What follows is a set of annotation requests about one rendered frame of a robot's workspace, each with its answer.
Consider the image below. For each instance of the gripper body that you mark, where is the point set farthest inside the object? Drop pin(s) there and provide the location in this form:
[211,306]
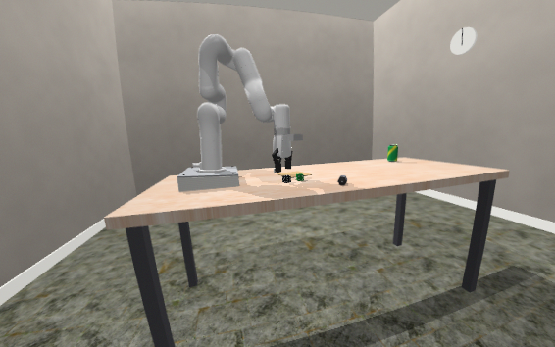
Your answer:
[284,146]

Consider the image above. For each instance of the tan square mat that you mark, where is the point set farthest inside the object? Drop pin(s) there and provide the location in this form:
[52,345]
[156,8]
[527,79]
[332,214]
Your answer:
[293,174]

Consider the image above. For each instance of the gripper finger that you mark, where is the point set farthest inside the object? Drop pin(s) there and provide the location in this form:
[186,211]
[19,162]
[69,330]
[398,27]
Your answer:
[277,161]
[288,162]

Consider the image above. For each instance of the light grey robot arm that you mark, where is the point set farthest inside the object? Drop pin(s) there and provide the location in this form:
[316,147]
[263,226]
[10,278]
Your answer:
[215,49]

